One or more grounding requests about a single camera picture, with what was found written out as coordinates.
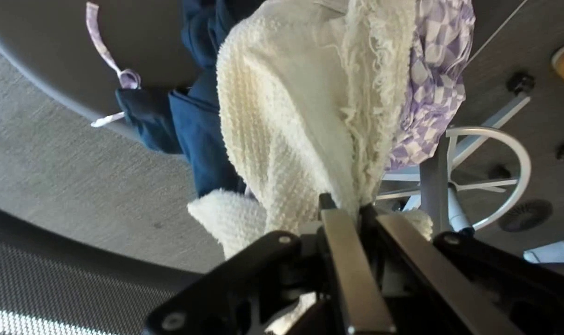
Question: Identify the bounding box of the cream knit towel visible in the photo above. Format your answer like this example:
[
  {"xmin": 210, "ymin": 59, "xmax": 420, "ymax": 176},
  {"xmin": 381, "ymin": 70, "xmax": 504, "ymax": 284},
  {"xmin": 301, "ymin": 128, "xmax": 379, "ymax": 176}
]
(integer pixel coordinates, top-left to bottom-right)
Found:
[{"xmin": 185, "ymin": 0, "xmax": 420, "ymax": 260}]

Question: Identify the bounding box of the grey mesh-back chair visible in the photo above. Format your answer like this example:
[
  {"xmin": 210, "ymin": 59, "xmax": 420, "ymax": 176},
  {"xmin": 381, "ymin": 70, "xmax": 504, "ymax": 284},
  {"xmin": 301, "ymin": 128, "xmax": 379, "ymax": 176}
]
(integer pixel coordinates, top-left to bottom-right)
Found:
[{"xmin": 0, "ymin": 0, "xmax": 564, "ymax": 335}]

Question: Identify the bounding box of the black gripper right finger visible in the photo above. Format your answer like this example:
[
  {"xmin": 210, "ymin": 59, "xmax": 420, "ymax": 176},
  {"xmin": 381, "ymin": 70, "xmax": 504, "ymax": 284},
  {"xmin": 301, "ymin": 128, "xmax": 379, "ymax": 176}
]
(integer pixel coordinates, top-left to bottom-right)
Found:
[{"xmin": 359, "ymin": 203, "xmax": 564, "ymax": 335}]

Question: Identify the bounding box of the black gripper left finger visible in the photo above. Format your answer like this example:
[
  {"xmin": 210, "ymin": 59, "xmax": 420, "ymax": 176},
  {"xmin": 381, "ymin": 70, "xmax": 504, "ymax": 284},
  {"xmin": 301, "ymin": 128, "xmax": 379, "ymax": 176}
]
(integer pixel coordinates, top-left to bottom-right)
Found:
[{"xmin": 143, "ymin": 191, "xmax": 398, "ymax": 335}]

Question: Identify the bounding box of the purple floral garment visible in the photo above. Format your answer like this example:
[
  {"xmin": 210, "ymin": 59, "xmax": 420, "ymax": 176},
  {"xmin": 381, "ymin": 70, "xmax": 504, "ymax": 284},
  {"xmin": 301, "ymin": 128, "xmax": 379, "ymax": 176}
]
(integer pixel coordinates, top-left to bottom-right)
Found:
[{"xmin": 383, "ymin": 0, "xmax": 478, "ymax": 173}]

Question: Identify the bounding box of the navy blue drawstring garment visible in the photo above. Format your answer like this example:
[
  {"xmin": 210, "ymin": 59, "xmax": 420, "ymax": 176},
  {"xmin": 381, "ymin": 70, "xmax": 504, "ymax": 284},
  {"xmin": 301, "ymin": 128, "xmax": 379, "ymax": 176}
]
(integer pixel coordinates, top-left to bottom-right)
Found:
[{"xmin": 83, "ymin": 0, "xmax": 265, "ymax": 199}]

